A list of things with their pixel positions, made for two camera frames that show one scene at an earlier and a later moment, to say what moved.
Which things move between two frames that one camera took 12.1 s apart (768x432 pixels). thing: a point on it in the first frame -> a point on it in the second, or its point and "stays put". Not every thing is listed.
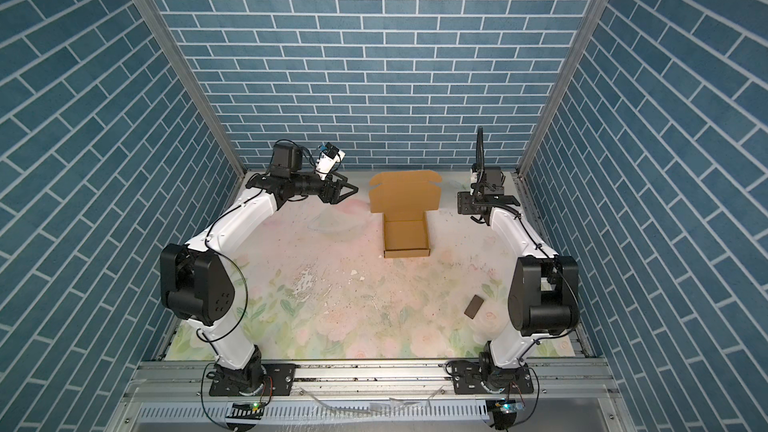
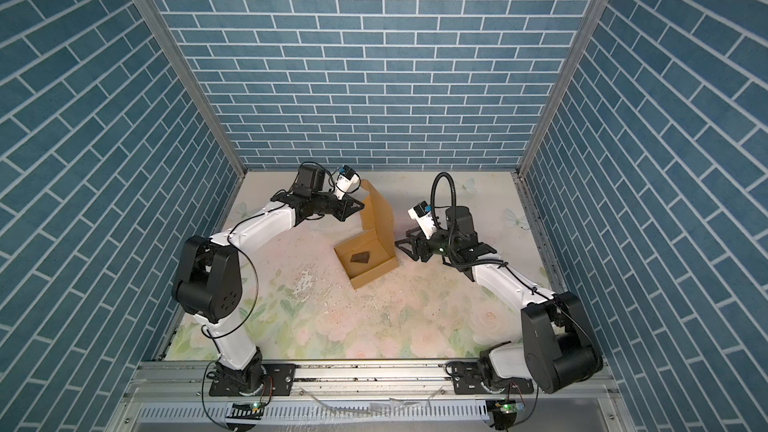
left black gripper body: (326, 196) -> (329, 205)
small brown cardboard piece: (474, 306) -> (362, 257)
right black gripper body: (468, 203) -> (439, 245)
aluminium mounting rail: (376, 381) stays put
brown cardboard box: (403, 197) -> (378, 240)
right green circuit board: (510, 406) stays put
